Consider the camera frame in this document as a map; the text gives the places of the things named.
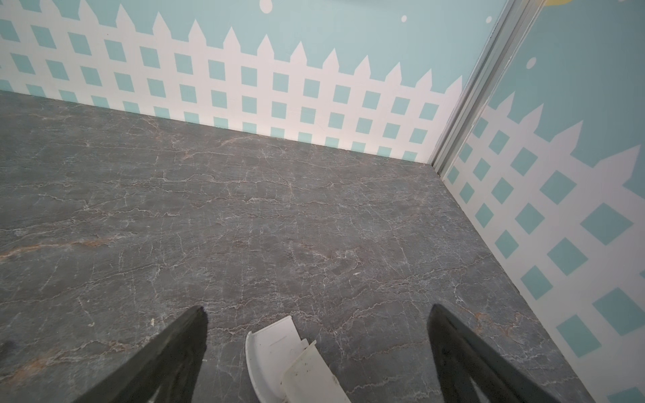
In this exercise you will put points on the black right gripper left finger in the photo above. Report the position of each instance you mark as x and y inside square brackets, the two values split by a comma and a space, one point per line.
[165, 370]

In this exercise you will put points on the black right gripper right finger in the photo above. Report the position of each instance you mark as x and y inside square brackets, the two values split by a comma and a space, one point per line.
[465, 364]

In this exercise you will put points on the white battery cover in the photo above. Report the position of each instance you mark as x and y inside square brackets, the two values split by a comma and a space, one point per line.
[309, 379]
[269, 353]

